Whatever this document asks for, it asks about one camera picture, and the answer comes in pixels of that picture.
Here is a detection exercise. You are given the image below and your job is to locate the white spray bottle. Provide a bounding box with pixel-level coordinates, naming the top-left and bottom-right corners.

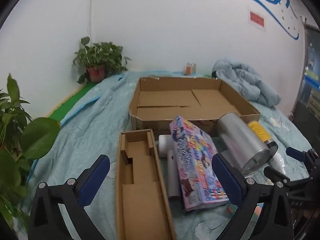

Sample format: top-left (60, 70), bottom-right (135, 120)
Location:
top-left (268, 152), bottom-right (286, 175)

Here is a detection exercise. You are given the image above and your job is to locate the yellow label clear jar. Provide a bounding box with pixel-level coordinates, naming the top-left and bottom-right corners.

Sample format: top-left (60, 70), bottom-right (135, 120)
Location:
top-left (247, 120), bottom-right (279, 159)

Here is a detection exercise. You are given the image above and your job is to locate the silver metal canister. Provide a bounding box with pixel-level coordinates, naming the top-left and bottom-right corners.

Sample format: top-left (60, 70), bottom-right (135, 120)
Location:
top-left (216, 113), bottom-right (270, 176)

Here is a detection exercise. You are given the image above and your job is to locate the colourful board game box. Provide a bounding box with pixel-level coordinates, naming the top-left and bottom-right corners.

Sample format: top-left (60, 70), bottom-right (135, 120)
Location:
top-left (170, 115), bottom-right (229, 211)

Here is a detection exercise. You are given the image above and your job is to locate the narrow cardboard insert tray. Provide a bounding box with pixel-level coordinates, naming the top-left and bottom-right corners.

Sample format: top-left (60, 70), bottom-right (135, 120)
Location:
top-left (115, 129), bottom-right (176, 239)

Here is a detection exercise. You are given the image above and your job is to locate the pastel rubik's cube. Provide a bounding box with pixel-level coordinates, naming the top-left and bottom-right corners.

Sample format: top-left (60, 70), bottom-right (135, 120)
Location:
top-left (227, 204), bottom-right (238, 216)

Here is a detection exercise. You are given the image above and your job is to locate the dark door with posters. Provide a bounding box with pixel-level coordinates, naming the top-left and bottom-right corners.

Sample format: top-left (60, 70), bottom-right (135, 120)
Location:
top-left (293, 24), bottom-right (319, 152)

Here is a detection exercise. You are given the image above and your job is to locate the large leaf plant left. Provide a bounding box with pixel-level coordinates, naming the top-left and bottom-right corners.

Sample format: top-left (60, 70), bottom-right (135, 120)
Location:
top-left (1, 76), bottom-right (61, 229)

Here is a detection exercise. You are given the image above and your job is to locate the crumpled light blue duvet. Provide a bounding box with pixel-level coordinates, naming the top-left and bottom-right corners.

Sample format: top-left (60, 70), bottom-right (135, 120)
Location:
top-left (212, 58), bottom-right (281, 107)

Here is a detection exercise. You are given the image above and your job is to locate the large shallow cardboard box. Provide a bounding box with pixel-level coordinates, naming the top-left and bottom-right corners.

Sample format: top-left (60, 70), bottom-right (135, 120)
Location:
top-left (129, 77), bottom-right (260, 137)

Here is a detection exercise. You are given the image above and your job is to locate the green mat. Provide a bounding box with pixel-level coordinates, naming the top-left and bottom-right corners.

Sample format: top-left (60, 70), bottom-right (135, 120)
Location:
top-left (47, 83), bottom-right (95, 121)

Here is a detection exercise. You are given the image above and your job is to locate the corner potted green plant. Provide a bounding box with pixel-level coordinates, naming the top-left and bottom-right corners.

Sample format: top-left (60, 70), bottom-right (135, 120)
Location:
top-left (73, 36), bottom-right (131, 84)

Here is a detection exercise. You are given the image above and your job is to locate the red wall notice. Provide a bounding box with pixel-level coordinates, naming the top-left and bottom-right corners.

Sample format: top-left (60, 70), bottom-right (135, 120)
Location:
top-left (248, 10), bottom-right (265, 29)

